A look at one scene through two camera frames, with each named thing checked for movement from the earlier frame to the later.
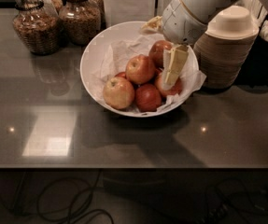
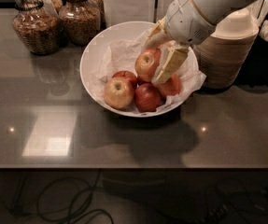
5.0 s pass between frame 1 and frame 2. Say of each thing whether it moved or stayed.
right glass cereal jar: stayed
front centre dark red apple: stayed
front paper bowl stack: stayed
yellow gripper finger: moved
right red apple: stayed
